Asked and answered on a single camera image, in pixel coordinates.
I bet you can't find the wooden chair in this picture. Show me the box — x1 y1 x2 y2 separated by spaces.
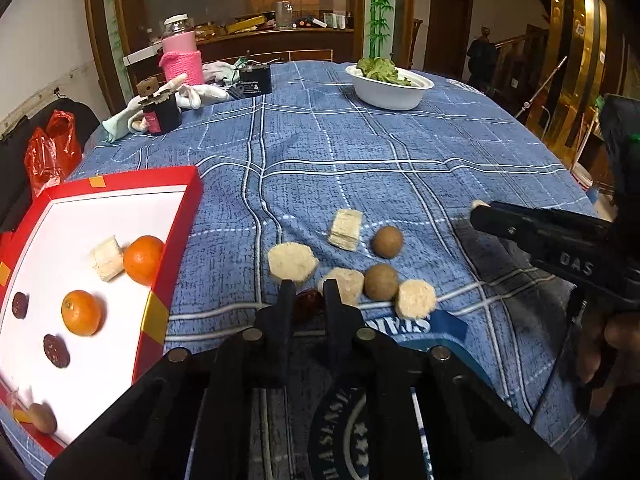
407 19 425 68

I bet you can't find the yellow flat box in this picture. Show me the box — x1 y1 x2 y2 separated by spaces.
225 15 266 31

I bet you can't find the wooden stair railing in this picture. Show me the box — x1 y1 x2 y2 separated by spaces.
495 25 551 126

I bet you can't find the brown wooden door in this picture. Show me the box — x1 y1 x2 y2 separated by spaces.
425 0 474 81

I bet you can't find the metal mop pole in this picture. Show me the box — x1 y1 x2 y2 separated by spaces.
520 55 568 111

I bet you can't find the black leather sofa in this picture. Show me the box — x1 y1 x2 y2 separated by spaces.
0 100 101 236

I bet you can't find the small black box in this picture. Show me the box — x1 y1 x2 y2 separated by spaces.
238 65 273 96

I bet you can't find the green leafy vegetable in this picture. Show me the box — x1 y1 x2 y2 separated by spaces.
356 57 413 86

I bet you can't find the orange mandarin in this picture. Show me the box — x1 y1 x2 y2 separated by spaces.
122 235 166 286
61 290 103 337

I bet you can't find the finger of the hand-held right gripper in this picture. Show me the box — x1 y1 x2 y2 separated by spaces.
488 200 619 234
470 204 609 262

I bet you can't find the person's right hand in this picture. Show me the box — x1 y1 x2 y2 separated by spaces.
575 309 640 382

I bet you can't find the blue plaid tablecloth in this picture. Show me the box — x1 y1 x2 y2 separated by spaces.
65 60 601 480

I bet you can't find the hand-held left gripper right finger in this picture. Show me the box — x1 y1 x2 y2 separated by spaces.
322 278 571 480

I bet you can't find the wooden counter cabinet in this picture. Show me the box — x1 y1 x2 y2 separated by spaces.
125 27 356 68

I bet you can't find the pink sleeved bottle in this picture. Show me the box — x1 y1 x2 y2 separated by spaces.
159 15 205 86

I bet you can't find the red shallow gift box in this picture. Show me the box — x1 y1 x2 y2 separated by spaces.
0 165 203 461

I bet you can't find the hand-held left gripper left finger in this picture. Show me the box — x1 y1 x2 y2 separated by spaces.
45 279 301 480

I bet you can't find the golden pillar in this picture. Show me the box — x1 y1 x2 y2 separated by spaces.
542 0 626 161

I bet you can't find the beige square wafer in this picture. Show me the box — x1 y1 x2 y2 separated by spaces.
327 209 364 252

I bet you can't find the white bowl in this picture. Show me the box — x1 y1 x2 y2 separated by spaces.
345 63 435 111

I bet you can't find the pale green glove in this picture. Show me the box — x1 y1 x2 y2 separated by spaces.
102 97 148 143

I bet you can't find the bamboo print panel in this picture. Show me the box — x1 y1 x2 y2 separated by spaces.
102 0 126 96
364 0 401 63

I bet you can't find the red plastic bag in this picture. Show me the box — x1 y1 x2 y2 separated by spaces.
24 110 83 201

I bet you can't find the brown longan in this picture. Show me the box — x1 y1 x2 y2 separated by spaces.
370 225 404 259
27 402 58 435
363 264 400 302

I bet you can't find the dark jar with cork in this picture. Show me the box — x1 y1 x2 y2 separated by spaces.
136 77 182 136

